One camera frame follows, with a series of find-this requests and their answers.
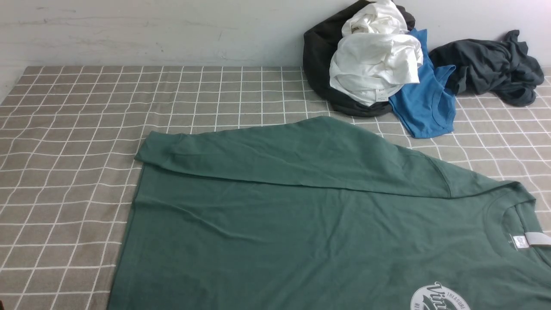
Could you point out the green long sleeve shirt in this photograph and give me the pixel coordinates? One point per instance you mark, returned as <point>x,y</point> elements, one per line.
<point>321,214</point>

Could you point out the white crumpled shirt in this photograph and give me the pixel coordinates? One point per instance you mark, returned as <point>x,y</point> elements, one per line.
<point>376,56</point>

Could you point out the blue shirt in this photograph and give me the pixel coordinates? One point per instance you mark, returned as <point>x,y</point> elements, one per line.
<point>426,109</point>

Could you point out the dark grey crumpled shirt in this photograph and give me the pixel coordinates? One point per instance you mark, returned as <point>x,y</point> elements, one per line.
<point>503,68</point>

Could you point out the black garment in pile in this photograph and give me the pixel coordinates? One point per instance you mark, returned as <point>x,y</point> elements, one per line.
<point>320,44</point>

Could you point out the grey checkered tablecloth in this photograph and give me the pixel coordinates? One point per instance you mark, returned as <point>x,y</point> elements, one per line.
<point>69,135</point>

